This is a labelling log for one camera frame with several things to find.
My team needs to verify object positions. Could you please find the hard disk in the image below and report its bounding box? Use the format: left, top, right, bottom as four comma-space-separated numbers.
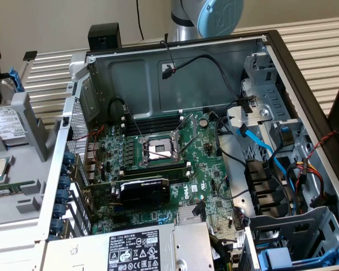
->
0, 67, 28, 147

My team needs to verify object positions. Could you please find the thin black hanging cable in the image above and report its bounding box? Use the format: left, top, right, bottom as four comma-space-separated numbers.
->
134, 0, 145, 41

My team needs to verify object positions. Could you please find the black plastic cable guide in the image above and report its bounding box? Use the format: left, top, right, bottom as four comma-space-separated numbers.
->
244, 159, 290, 218

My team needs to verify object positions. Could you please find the light blue data wire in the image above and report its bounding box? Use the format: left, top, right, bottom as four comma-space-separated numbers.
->
236, 123, 289, 181

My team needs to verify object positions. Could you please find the open grey PC case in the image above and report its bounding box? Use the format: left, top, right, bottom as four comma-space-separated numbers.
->
35, 29, 339, 271

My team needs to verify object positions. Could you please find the empty blue disk carrier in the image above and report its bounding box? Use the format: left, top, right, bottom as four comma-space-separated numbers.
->
257, 238, 339, 271

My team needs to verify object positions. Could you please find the long black wire small plug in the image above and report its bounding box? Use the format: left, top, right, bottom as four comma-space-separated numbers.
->
160, 54, 257, 103

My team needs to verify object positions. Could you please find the grey plastic drive bracket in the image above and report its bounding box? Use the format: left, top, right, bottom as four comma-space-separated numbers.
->
226, 106, 272, 128

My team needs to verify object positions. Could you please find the green Dell motherboard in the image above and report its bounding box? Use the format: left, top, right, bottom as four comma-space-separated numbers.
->
84, 109, 245, 256

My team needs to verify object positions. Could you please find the black sleeved wire with plug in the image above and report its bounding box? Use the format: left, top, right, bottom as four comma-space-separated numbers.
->
192, 200, 215, 235

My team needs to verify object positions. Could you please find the grey parts rack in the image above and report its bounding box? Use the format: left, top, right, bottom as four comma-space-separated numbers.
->
0, 91, 60, 226

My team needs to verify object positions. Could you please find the black graphics card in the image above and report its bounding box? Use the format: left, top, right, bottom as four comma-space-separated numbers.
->
83, 175, 171, 211

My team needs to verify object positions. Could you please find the blue expansion slot latch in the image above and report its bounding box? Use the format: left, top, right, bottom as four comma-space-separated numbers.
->
54, 151, 76, 237

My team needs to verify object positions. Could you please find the white barcode tag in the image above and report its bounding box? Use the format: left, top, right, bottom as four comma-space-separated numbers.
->
234, 229, 246, 250

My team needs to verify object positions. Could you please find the grey disk bay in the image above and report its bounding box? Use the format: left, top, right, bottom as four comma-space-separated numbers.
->
247, 205, 339, 271

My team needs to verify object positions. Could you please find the red black twisted wire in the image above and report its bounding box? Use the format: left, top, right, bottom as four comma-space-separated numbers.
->
306, 130, 339, 165

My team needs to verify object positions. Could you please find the braided black yellow cable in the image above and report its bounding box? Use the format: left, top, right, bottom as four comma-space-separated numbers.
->
208, 234, 235, 271

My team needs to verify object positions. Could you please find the silver finned heatsink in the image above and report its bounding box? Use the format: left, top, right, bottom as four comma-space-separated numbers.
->
177, 206, 207, 224

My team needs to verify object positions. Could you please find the installed green RAM stick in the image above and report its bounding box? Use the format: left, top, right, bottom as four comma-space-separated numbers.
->
121, 165, 192, 181

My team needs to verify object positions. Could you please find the metal locking lever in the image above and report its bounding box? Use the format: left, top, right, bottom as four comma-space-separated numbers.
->
142, 148, 175, 160
123, 104, 144, 141

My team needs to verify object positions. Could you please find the silver power supply unit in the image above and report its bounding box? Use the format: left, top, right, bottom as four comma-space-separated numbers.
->
44, 221, 215, 271

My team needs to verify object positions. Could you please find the thin black wire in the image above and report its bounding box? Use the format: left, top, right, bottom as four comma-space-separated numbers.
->
214, 111, 248, 168

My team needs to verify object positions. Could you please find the loose green RAM stick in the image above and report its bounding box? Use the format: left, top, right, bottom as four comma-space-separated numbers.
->
0, 181, 26, 197

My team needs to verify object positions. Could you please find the empty black RAM slot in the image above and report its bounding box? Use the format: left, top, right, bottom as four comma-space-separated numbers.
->
120, 121, 185, 136
121, 115, 184, 127

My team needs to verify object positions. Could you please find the black box on table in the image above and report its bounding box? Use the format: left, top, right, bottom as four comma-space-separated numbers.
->
87, 23, 123, 53

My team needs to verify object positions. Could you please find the CPU socket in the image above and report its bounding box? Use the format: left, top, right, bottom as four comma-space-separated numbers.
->
137, 131, 187, 168

